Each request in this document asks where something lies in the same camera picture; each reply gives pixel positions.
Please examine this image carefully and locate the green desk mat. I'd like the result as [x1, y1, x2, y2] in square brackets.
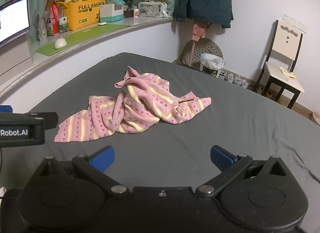
[35, 24, 131, 56]

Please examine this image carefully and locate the pink striped knit sweater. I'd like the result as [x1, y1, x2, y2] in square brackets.
[54, 66, 212, 143]

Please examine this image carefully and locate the white and teal box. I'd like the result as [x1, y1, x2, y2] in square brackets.
[99, 0, 125, 23]

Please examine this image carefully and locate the clear storage pouch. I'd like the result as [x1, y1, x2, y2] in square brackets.
[138, 1, 168, 19]

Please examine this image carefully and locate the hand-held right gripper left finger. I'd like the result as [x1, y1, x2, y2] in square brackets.
[32, 145, 130, 195]

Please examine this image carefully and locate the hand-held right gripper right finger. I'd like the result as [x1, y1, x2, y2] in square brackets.
[195, 145, 292, 196]

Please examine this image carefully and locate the white wall socket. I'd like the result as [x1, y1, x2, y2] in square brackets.
[283, 13, 307, 33]

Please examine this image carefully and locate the yellow item on chair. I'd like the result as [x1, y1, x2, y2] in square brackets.
[279, 66, 297, 78]

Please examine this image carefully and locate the white bucket with plastic bag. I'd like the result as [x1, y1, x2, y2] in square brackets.
[199, 53, 225, 79]

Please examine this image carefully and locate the white window ledge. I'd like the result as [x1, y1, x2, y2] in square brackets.
[0, 18, 174, 93]

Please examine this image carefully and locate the grey round bumpy cushion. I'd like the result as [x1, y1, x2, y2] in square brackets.
[181, 38, 224, 66]

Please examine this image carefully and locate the computer monitor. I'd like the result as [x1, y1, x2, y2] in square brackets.
[0, 0, 31, 47]

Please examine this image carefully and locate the yellow green slipper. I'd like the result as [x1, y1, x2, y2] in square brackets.
[257, 85, 273, 98]

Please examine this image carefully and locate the red snack bag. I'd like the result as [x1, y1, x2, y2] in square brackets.
[43, 0, 61, 36]

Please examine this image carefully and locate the pink hanging garment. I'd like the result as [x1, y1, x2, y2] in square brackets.
[189, 21, 212, 65]

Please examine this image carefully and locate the white and black chair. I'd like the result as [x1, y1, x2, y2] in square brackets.
[254, 20, 305, 109]

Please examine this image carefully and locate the yellow storage box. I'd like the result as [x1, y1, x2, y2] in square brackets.
[55, 0, 107, 31]

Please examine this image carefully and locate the plastic water bottle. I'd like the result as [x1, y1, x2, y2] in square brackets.
[58, 9, 69, 34]

